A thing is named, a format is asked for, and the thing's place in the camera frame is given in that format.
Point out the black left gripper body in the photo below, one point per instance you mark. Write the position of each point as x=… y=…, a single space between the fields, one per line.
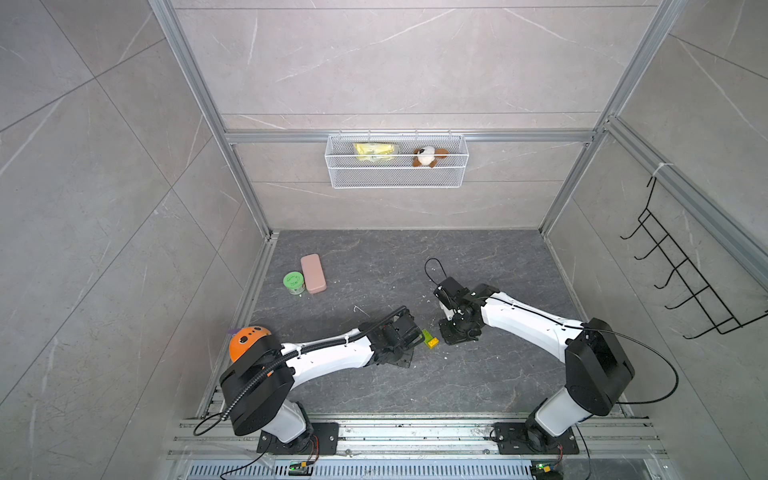
x=404 y=357

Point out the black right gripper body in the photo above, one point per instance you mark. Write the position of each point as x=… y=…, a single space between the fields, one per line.
x=453 y=330

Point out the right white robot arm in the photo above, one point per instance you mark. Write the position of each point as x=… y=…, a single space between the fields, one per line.
x=597 y=369

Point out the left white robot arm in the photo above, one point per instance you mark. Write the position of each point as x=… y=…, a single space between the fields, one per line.
x=264 y=370

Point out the pink rectangular case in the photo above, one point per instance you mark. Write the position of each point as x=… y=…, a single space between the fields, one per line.
x=313 y=273

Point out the brown white plush toy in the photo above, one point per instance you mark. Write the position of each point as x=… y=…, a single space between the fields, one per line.
x=428 y=156

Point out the orange shark plush toy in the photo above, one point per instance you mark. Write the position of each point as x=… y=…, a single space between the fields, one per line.
x=244 y=339

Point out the yellow packet in basket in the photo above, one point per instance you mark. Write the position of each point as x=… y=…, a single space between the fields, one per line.
x=376 y=152

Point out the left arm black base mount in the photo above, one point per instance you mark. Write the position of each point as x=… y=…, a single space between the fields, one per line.
x=321 y=439

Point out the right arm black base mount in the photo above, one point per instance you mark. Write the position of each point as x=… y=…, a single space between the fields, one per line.
x=518 y=438

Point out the white wire wall basket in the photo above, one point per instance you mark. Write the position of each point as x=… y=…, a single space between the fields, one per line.
x=346 y=172

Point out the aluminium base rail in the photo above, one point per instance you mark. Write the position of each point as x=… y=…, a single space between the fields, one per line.
x=422 y=446

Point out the black wire hook rack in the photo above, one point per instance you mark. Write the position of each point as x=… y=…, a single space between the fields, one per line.
x=718 y=317

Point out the aluminium corner frame post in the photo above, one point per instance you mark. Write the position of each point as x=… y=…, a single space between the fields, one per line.
x=171 y=27

